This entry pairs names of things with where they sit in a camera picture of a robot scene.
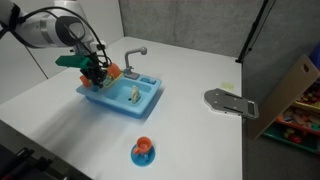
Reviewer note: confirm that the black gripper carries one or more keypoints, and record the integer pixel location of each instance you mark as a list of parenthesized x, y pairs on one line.
[(91, 70)]

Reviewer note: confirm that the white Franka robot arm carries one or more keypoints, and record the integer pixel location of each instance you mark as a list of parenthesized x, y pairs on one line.
[(36, 30)]

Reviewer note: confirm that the small orange toy cup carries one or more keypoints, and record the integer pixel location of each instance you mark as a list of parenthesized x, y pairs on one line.
[(84, 81)]

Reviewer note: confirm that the yellow toy dish rack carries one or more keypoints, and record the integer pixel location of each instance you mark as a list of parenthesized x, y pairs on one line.
[(111, 81)]

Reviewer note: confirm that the light blue toy sink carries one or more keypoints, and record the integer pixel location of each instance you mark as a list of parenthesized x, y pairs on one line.
[(116, 100)]

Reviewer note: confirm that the grey toy faucet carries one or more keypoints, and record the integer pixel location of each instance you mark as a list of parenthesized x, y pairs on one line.
[(127, 61)]

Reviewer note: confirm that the cream toy bottle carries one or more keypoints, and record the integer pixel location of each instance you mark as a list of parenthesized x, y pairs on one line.
[(134, 94)]

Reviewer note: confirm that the blue toy saucer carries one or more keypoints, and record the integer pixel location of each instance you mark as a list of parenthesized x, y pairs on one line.
[(143, 160)]

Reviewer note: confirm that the grey metal mounting plate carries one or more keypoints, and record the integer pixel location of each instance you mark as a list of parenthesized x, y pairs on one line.
[(231, 103)]

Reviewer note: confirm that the black stand pole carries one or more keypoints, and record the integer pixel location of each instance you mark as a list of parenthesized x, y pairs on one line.
[(251, 30)]

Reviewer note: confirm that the wooden toy shelf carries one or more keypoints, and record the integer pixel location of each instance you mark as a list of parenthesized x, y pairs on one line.
[(290, 100)]

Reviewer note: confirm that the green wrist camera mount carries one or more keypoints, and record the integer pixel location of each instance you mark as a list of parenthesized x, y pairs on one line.
[(71, 61)]

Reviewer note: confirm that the black equipment frame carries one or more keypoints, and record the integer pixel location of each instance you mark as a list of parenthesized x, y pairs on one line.
[(20, 163)]

